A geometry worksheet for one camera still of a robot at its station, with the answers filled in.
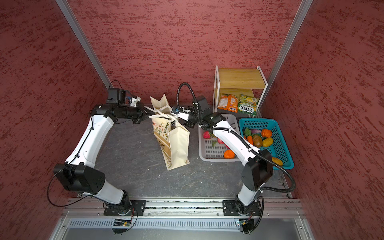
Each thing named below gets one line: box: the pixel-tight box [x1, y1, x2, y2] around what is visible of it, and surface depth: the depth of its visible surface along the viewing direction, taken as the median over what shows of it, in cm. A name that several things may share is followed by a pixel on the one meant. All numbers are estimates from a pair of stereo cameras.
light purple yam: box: [251, 129, 262, 134], surface depth 105 cm
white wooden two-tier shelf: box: [213, 65, 268, 118], surface depth 97 cm
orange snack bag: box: [217, 94, 239, 113], surface depth 99 cm
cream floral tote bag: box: [144, 93, 191, 171], surface depth 81 cm
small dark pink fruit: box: [202, 130, 211, 139], surface depth 99 cm
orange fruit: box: [223, 149, 236, 159], surface depth 90 cm
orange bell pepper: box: [261, 128, 272, 138], surface depth 100 cm
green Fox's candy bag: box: [238, 94, 259, 116], surface depth 99 cm
